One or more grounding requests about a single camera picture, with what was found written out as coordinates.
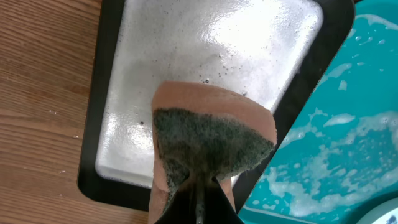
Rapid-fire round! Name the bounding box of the green and pink sponge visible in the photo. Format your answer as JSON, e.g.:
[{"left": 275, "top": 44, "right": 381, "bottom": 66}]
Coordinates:
[{"left": 148, "top": 81, "right": 277, "bottom": 223}]

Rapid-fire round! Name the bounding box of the light blue plate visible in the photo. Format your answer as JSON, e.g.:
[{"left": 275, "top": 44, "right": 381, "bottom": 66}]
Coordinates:
[{"left": 357, "top": 198, "right": 398, "bottom": 224}]

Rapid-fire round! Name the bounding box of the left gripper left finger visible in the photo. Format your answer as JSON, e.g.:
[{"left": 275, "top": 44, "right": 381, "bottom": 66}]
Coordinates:
[{"left": 155, "top": 175, "right": 197, "bottom": 224}]

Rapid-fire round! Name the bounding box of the teal plastic serving tray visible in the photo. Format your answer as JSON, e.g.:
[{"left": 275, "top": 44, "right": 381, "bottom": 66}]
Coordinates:
[{"left": 239, "top": 0, "right": 397, "bottom": 223}]

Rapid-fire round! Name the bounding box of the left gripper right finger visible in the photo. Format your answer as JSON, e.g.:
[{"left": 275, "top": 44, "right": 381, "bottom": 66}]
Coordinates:
[{"left": 203, "top": 177, "right": 244, "bottom": 224}]

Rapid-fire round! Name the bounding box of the black tray with soapy water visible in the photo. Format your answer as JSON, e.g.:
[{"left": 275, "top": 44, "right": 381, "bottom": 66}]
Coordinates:
[{"left": 77, "top": 0, "right": 355, "bottom": 211}]

